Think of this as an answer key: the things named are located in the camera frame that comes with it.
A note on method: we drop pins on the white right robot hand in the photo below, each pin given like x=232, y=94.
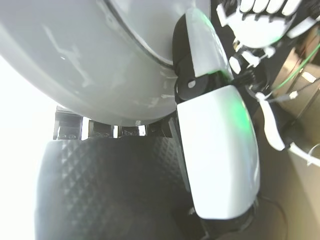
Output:
x=112, y=187

